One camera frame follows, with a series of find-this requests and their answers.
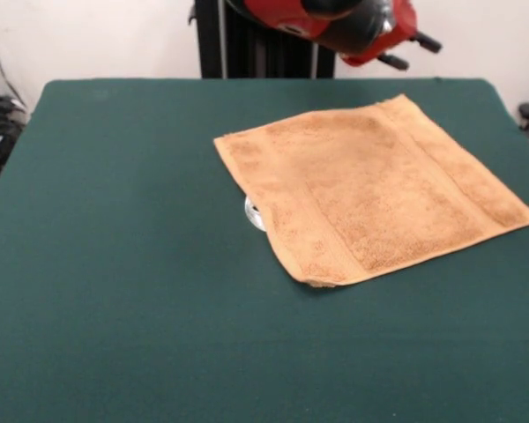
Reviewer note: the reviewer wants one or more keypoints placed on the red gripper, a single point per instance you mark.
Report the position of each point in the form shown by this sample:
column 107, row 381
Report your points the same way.
column 392, row 39

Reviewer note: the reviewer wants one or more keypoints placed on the tan terry towel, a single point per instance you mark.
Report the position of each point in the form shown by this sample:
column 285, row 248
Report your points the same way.
column 370, row 189

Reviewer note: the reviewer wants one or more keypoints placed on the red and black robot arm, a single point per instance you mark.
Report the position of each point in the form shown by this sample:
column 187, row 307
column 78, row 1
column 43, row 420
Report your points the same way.
column 326, row 22

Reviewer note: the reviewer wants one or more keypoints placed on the dark green table cloth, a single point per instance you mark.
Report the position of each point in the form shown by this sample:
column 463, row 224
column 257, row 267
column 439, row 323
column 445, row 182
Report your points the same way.
column 158, row 330

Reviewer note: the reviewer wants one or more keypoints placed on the black stand frame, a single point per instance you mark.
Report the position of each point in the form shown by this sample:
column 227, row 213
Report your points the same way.
column 255, row 57

